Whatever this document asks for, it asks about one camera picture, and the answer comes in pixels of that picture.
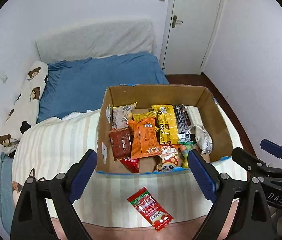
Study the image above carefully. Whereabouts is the wall socket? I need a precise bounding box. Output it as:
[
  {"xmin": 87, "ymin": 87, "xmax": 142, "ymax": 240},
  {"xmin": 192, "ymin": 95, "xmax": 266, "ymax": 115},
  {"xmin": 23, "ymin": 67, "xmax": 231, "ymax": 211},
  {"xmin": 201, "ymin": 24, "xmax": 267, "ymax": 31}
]
[{"xmin": 0, "ymin": 70, "xmax": 8, "ymax": 83}]

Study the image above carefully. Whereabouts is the white padded headboard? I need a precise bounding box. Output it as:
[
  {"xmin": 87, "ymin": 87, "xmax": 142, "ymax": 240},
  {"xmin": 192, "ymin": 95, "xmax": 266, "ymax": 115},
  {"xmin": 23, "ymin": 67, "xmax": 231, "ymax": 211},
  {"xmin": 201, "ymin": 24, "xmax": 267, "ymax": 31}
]
[{"xmin": 35, "ymin": 18, "xmax": 156, "ymax": 63}]

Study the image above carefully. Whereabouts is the blue green milk carton box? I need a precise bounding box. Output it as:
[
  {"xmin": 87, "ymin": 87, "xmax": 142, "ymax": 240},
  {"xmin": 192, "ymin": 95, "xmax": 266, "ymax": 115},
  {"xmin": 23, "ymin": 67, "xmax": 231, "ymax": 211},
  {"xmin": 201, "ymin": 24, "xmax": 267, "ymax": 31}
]
[{"xmin": 94, "ymin": 83, "xmax": 234, "ymax": 176}]

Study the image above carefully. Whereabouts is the white grey snack packet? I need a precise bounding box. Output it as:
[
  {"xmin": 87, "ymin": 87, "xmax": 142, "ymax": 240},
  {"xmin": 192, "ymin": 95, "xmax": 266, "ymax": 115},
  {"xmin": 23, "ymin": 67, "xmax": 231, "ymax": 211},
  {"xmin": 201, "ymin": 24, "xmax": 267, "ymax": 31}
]
[{"xmin": 185, "ymin": 106, "xmax": 213, "ymax": 154}]

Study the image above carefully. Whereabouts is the white door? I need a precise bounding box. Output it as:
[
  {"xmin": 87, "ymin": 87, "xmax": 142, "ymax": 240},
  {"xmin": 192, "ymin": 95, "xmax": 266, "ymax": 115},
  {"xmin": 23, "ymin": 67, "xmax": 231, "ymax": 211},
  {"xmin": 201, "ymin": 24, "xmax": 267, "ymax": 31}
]
[{"xmin": 161, "ymin": 0, "xmax": 221, "ymax": 75}]

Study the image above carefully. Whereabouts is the door handle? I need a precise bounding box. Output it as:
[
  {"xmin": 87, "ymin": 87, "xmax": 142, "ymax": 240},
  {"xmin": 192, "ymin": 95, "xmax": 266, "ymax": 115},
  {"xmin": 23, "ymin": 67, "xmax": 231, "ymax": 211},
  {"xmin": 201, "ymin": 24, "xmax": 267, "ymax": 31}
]
[{"xmin": 171, "ymin": 15, "xmax": 183, "ymax": 28}]

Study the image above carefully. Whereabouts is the small red snack packet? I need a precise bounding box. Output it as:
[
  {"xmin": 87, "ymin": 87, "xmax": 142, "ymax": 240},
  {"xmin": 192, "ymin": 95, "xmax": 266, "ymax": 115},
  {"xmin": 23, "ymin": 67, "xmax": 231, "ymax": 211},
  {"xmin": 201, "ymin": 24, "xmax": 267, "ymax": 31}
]
[{"xmin": 120, "ymin": 157, "xmax": 140, "ymax": 173}]

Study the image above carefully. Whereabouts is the dark red snack packet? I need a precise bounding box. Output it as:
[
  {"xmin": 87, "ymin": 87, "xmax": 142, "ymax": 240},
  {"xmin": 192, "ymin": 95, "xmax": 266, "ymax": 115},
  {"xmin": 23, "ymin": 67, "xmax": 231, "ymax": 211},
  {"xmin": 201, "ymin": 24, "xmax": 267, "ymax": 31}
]
[{"xmin": 109, "ymin": 127, "xmax": 132, "ymax": 161}]

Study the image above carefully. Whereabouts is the red long snack packet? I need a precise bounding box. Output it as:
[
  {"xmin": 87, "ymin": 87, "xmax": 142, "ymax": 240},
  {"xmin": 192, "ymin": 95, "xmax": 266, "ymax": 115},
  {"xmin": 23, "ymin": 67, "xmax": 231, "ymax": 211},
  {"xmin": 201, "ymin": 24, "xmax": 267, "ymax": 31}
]
[{"xmin": 127, "ymin": 187, "xmax": 174, "ymax": 231}]

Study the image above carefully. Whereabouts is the dark brown snack packet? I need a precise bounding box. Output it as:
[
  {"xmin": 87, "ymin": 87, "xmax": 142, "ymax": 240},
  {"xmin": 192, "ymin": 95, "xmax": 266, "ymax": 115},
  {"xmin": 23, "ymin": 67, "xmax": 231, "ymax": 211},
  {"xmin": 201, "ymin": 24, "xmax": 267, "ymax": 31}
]
[{"xmin": 172, "ymin": 105, "xmax": 191, "ymax": 143}]

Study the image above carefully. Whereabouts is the orange snack packet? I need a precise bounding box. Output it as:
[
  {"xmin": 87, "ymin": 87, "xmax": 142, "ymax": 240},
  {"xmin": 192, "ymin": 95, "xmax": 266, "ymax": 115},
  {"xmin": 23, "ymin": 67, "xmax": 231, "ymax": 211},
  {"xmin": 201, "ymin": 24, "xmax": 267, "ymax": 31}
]
[{"xmin": 128, "ymin": 117, "xmax": 161, "ymax": 159}]

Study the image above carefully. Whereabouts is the bear print pillow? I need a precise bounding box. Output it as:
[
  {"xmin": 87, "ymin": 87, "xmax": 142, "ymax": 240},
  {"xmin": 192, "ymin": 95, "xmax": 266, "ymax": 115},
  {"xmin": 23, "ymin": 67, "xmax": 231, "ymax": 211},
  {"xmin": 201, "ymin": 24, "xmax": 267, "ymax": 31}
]
[{"xmin": 0, "ymin": 61, "xmax": 48, "ymax": 155}]

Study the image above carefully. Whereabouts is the colourful candy bag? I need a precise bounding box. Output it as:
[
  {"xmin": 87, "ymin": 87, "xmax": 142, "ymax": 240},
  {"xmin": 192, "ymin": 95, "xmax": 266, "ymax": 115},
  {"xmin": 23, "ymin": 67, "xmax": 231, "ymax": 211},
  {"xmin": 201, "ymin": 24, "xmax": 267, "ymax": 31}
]
[{"xmin": 180, "ymin": 141, "xmax": 201, "ymax": 169}]

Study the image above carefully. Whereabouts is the panda snack bag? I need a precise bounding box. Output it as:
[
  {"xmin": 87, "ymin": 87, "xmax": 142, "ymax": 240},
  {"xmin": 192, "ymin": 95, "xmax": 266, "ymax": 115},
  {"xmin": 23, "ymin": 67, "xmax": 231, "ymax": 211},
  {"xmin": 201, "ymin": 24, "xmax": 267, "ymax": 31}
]
[{"xmin": 156, "ymin": 144, "xmax": 183, "ymax": 172}]

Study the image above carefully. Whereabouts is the blue bed sheet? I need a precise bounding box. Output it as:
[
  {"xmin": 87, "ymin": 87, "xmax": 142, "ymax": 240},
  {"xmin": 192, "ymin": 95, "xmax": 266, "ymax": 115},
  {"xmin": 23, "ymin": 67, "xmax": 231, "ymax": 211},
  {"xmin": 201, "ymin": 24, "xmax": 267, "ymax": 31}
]
[{"xmin": 0, "ymin": 52, "xmax": 168, "ymax": 231}]

